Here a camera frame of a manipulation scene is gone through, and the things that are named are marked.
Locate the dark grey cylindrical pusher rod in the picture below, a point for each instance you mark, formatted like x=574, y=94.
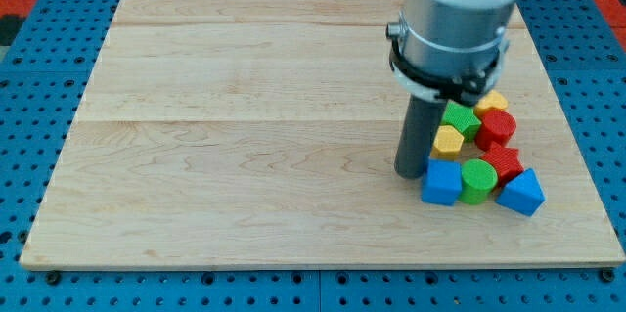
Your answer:
x=420, y=126

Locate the blue triangle block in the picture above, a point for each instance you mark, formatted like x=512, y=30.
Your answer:
x=523, y=194

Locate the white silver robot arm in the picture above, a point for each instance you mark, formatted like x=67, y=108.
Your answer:
x=443, y=51

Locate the yellow pentagon block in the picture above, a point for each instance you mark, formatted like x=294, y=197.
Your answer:
x=447, y=143

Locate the blue cube block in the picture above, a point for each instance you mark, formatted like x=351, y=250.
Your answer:
x=442, y=182

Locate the green cylinder block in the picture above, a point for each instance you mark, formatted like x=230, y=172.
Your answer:
x=479, y=178

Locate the red cylinder block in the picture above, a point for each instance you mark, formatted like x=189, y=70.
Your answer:
x=496, y=127

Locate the red star block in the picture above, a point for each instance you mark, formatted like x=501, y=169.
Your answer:
x=505, y=161

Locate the yellow heart block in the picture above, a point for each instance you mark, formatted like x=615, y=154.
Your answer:
x=493, y=100

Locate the light wooden board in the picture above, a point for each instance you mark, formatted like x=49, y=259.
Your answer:
x=221, y=135

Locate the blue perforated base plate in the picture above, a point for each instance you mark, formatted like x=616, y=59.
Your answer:
x=42, y=80

